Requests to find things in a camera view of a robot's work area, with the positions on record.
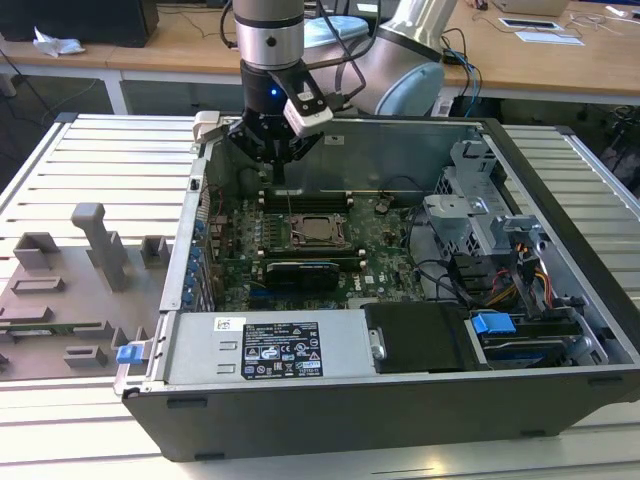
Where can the black graphics card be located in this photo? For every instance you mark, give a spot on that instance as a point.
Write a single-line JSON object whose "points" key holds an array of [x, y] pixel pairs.
{"points": [[300, 276]]}

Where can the silver CPU plate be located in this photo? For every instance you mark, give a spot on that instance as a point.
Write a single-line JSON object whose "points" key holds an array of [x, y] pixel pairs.
{"points": [[320, 229]]}

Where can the green RAM stick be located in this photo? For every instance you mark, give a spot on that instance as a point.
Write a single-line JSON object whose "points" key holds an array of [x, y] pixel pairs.
{"points": [[60, 328]]}

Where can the wooden desk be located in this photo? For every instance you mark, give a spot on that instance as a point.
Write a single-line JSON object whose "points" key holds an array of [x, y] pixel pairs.
{"points": [[150, 55]]}

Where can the hard disk drive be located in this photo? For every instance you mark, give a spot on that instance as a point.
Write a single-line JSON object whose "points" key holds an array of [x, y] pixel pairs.
{"points": [[520, 350]]}

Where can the silver power supply unit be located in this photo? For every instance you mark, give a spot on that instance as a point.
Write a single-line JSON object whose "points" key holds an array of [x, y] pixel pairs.
{"points": [[200, 350]]}

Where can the blue disk carrier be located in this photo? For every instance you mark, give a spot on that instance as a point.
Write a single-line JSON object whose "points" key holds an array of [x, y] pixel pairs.
{"points": [[492, 324]]}

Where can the green motherboard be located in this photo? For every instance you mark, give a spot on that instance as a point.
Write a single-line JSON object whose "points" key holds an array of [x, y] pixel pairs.
{"points": [[385, 280]]}

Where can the white paper sheet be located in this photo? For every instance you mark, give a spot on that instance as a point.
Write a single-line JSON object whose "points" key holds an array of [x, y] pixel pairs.
{"points": [[550, 38]]}

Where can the crumpled white paper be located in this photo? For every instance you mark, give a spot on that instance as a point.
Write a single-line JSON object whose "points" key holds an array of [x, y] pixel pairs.
{"points": [[55, 45]]}

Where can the black box on desk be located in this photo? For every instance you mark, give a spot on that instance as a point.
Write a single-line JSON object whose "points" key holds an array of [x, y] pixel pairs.
{"points": [[75, 20]]}

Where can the grey parts rack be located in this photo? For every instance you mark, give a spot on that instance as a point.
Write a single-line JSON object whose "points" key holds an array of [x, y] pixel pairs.
{"points": [[100, 295]]}

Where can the blue case latch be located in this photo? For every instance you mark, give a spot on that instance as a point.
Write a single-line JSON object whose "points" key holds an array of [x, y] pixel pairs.
{"points": [[127, 354]]}

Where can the white case sticker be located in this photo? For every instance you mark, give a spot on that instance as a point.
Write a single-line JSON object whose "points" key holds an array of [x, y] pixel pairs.
{"points": [[334, 140]]}

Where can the black open PC case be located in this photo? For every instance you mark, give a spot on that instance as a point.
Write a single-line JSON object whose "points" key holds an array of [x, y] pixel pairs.
{"points": [[350, 420]]}

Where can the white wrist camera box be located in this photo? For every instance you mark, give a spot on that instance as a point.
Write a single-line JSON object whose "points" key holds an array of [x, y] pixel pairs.
{"points": [[310, 117]]}

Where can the metal drive cage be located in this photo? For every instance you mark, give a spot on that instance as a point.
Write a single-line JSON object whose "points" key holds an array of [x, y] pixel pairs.
{"points": [[450, 215]]}

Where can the CPU socket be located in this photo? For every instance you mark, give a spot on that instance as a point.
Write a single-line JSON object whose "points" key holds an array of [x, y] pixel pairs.
{"points": [[350, 234]]}

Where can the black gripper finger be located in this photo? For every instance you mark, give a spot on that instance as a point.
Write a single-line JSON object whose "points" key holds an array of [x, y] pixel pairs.
{"points": [[250, 142], [302, 150]]}

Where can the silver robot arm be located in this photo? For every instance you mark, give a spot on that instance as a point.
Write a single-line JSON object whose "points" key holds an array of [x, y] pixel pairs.
{"points": [[270, 40]]}

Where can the black drive shroud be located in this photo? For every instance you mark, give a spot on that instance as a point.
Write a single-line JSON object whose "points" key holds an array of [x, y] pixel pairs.
{"points": [[420, 335]]}

